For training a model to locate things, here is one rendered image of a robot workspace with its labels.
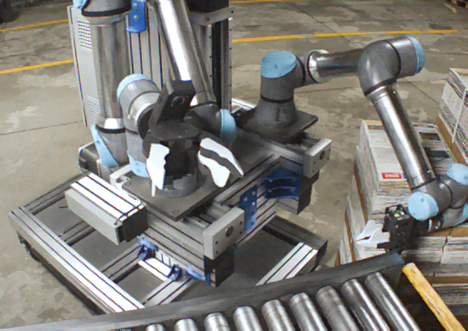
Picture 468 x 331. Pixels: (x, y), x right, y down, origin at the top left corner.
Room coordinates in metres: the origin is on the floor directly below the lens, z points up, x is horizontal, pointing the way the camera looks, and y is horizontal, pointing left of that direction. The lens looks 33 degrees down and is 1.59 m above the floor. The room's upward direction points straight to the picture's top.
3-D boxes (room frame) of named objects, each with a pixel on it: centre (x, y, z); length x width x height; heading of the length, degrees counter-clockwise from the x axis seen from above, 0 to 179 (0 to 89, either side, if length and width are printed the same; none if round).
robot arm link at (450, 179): (0.94, -0.61, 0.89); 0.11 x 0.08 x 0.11; 121
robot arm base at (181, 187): (1.07, 0.15, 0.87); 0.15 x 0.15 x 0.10
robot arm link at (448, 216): (0.95, -0.63, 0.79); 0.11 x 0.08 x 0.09; 106
